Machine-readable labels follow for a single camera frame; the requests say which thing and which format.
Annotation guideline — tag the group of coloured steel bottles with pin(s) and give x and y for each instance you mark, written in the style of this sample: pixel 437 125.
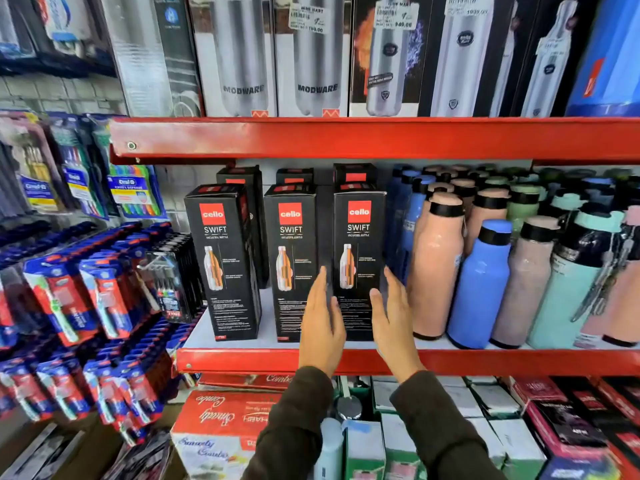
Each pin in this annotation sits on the group of coloured steel bottles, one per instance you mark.
pixel 505 264

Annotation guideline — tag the person's right thumb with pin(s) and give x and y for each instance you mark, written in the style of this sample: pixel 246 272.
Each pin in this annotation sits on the person's right thumb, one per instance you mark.
pixel 377 312

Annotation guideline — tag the person's right forearm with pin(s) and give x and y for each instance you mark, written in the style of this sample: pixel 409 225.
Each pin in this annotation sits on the person's right forearm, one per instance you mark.
pixel 440 429

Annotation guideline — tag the dark packets pile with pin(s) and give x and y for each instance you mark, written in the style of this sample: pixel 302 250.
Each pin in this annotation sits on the dark packets pile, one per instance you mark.
pixel 60 457

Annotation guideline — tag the stack of red black boxes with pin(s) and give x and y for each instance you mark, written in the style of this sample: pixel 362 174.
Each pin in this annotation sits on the stack of red black boxes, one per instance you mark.
pixel 585 424

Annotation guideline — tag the grey bottle box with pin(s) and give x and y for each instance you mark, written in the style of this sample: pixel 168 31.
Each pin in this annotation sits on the grey bottle box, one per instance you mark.
pixel 145 54

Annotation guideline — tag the row of black toothbrush packs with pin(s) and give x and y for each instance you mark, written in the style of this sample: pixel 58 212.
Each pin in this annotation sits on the row of black toothbrush packs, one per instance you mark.
pixel 172 279

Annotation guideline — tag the steel lid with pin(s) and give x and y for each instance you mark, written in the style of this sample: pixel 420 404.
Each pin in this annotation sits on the steel lid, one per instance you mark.
pixel 348 405

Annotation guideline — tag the stack of white green boxes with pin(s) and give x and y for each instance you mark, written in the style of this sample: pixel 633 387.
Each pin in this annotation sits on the stack of white green boxes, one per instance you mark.
pixel 480 419

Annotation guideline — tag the red metal shelf board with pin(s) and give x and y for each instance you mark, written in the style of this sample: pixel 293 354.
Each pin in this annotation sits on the red metal shelf board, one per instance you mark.
pixel 475 361
pixel 350 138

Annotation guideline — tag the white steel bottle box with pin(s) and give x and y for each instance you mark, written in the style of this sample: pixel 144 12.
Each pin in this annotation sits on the white steel bottle box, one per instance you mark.
pixel 315 59
pixel 235 54

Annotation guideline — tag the person's left hand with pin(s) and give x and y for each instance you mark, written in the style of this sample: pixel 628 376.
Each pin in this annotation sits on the person's left hand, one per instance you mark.
pixel 320 334

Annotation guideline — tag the row of black bottle boxes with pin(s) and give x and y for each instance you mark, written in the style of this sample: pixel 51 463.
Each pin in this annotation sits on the row of black bottle boxes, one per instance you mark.
pixel 225 264

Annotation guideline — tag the flat red box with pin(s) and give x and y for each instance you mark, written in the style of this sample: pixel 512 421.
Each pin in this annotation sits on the flat red box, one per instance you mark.
pixel 245 380

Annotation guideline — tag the person's right hand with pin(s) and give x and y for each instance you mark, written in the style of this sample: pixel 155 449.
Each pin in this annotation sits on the person's right hand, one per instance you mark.
pixel 397 339

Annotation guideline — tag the white plastic bottle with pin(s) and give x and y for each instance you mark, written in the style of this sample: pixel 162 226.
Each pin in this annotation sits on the white plastic bottle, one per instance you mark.
pixel 330 452

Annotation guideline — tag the hanging toothbrush packs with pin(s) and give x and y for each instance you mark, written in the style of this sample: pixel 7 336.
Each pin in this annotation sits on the hanging toothbrush packs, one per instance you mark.
pixel 75 164

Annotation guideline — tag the black flame print bottle box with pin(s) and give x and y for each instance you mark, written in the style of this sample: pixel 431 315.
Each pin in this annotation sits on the black flame print bottle box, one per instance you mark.
pixel 385 64

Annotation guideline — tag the blue bottle box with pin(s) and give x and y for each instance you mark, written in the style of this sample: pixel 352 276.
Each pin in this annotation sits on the blue bottle box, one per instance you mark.
pixel 610 59

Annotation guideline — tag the black bottle carton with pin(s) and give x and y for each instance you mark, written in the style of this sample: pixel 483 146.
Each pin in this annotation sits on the black bottle carton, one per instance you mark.
pixel 359 234

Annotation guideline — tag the person's left forearm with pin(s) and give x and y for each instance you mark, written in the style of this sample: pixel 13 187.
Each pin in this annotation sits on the person's left forearm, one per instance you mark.
pixel 295 429

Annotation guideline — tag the red white combo box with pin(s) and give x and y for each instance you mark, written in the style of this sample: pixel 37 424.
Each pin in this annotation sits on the red white combo box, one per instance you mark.
pixel 220 429

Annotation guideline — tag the rows of blue red toothbrush packs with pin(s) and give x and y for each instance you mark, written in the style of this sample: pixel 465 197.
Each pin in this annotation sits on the rows of blue red toothbrush packs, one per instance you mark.
pixel 75 319

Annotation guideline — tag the person's left thumb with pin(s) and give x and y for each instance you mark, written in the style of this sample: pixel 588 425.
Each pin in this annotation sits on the person's left thumb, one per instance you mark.
pixel 340 317

